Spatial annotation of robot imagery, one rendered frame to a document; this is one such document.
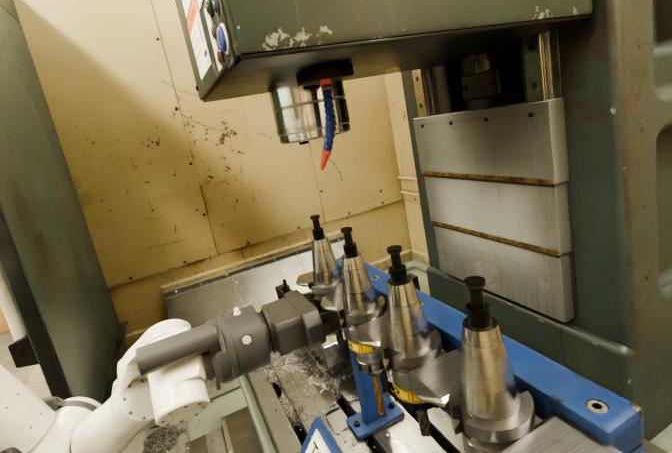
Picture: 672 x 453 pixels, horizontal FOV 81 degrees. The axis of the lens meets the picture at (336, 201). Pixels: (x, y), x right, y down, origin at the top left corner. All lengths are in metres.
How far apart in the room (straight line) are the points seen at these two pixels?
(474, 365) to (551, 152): 0.68
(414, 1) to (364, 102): 1.47
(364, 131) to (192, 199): 0.90
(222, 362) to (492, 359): 0.36
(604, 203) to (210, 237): 1.48
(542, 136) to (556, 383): 0.65
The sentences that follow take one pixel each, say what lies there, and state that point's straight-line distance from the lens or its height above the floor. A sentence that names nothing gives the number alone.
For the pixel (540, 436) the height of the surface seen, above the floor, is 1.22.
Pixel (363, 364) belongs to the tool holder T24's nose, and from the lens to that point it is 0.55.
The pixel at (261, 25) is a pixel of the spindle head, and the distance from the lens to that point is 0.53.
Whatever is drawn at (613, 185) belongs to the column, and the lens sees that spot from 0.95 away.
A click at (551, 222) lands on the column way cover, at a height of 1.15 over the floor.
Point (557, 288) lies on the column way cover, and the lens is 1.07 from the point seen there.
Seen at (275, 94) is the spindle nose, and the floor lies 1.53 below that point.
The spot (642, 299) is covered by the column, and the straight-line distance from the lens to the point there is 1.07.
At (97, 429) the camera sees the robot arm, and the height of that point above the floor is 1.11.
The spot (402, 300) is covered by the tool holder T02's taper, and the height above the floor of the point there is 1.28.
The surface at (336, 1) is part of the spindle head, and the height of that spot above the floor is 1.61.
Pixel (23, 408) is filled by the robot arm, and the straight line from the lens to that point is 0.78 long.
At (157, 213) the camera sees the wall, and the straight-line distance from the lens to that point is 1.84.
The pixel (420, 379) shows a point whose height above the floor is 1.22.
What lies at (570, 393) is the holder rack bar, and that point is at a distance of 0.38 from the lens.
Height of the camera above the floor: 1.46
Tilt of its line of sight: 12 degrees down
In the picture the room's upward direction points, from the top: 11 degrees counter-clockwise
